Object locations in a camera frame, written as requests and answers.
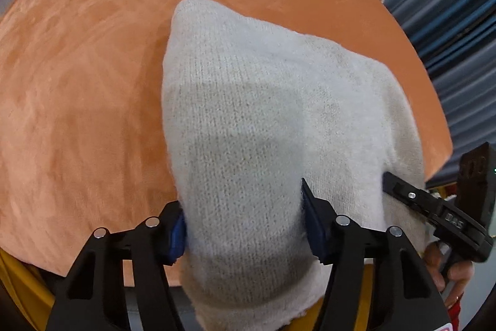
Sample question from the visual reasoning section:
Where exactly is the white knitted sweater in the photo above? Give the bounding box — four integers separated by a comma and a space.
162, 0, 427, 330

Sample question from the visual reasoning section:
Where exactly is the person's right hand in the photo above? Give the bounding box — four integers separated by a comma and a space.
423, 243, 475, 308

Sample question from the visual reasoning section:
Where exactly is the yellow jacket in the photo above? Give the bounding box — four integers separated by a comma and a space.
1, 249, 374, 330

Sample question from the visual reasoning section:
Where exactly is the orange plush bed blanket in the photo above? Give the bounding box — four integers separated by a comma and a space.
1, 0, 453, 275

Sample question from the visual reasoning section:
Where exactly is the blue grey curtain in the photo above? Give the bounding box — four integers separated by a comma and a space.
385, 0, 495, 186

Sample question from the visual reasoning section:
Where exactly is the grey leather bed frame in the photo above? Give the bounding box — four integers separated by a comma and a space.
124, 286, 203, 330

